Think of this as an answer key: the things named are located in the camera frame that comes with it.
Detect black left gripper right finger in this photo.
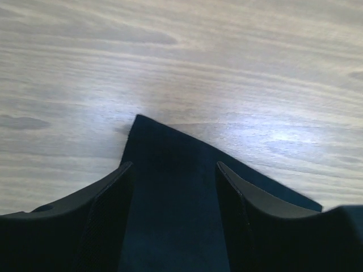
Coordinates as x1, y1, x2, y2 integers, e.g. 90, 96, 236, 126
216, 163, 362, 271

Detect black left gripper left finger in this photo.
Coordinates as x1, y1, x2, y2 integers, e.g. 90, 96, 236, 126
1, 162, 134, 271

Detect black t shirt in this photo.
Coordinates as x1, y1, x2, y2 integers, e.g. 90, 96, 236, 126
119, 115, 322, 271

